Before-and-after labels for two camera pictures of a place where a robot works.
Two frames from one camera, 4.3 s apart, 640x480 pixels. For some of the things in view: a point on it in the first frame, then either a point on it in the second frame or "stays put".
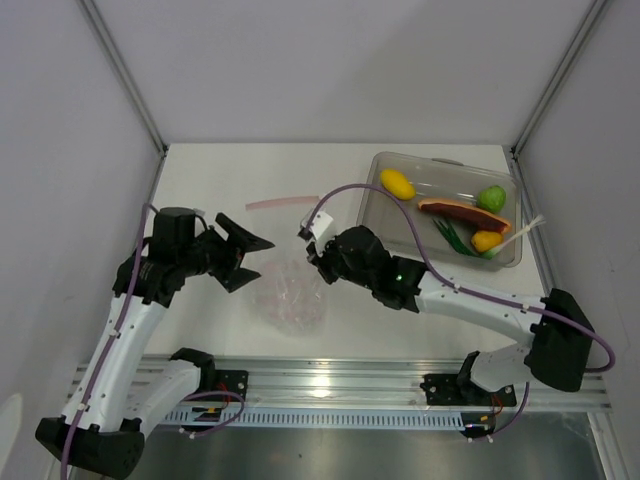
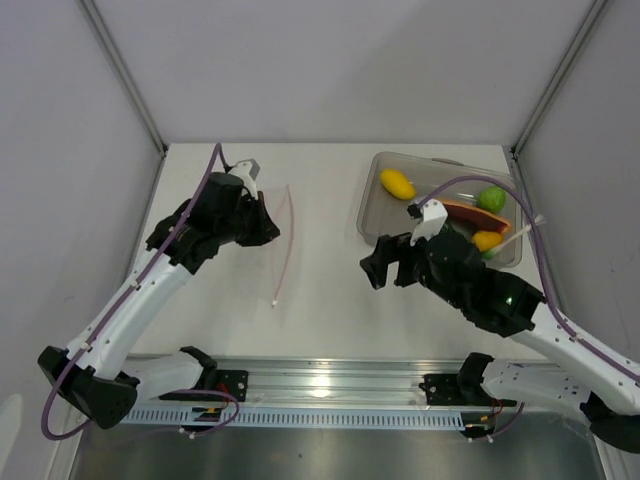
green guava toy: (492, 198) stays put
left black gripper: (230, 274) → (262, 216)
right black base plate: (446, 390) stays put
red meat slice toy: (467, 214) stays put
